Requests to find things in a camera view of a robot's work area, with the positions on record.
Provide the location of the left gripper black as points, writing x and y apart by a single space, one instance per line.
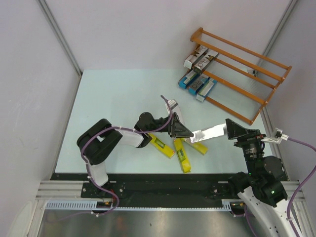
176 129

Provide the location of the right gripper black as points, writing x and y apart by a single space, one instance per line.
243 136

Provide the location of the lilac text-side toothpaste box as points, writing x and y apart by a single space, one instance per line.
209 133

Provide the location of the lilac Protefix toothpaste box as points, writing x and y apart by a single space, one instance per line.
178 111

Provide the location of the yellow curaprox box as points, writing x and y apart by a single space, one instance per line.
161 146
199 147
182 156

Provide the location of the blue toothpaste box with barcode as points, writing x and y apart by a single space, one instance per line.
187 79

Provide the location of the silver black R&O charcoal box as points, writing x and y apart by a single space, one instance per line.
193 57

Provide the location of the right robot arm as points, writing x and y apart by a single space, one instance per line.
261 188

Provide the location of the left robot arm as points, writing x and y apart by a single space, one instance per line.
97 143

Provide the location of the orange wooden shelf rack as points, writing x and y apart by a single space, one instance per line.
246 80

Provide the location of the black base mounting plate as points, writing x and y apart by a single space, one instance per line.
170 190

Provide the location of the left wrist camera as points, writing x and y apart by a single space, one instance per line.
173 104

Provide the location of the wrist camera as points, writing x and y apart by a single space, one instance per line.
276 137
173 104

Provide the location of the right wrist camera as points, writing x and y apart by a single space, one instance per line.
276 137

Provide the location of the white slotted cable duct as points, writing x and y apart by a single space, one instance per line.
78 205

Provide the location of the aluminium frame rail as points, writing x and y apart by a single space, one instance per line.
60 190

